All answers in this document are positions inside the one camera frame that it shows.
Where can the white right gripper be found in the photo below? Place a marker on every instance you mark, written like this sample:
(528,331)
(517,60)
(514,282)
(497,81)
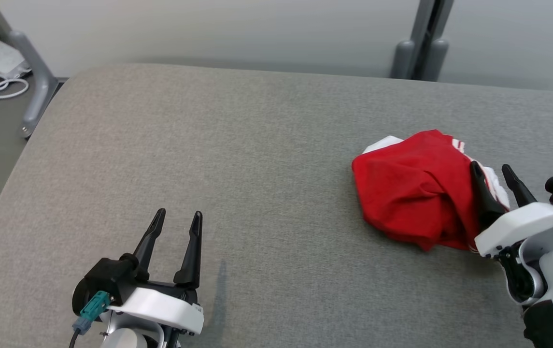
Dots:
(513,229)

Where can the grey metal desk leg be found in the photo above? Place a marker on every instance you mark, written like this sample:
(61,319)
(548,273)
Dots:
(39,82)

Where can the red shorts with white stripe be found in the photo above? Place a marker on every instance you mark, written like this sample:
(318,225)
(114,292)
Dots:
(402,193)

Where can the grey partition post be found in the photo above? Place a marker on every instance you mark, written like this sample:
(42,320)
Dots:
(418,53)

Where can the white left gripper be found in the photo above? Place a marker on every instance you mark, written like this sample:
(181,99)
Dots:
(165,309)

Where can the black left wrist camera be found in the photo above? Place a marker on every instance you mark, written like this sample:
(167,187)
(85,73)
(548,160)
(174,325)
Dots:
(107,278)

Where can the teal left camera connector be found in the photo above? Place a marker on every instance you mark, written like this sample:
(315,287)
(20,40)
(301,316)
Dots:
(92,311)

